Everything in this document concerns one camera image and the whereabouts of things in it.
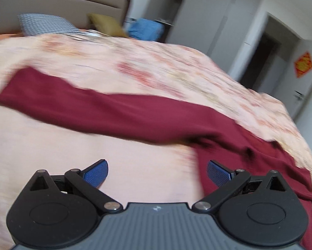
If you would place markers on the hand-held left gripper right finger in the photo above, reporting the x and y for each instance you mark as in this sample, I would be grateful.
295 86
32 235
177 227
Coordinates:
218 173

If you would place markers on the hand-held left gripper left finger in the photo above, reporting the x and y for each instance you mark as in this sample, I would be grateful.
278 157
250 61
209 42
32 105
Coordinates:
96 173

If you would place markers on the dark red garment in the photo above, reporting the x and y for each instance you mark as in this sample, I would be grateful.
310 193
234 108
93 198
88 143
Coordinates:
119 114

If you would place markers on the pink floral bedspread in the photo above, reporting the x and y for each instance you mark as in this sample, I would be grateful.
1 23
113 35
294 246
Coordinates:
67 161

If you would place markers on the white door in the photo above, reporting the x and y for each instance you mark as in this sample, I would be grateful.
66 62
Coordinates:
308 88

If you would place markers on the red diamond door decoration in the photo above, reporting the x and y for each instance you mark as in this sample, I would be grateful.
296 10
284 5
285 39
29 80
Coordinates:
304 65

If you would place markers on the mustard yellow pillow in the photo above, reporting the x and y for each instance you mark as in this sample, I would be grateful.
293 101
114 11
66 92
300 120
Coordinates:
106 24

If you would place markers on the blue cloth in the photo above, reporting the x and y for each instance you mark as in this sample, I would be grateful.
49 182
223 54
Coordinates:
145 30

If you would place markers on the white wardrobe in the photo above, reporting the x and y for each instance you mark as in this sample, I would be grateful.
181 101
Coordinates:
210 18

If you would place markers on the grey checkered pillow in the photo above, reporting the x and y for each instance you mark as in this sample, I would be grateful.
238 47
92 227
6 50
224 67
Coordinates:
43 24

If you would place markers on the beige padded headboard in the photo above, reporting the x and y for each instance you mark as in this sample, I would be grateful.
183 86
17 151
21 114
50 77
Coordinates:
54 5

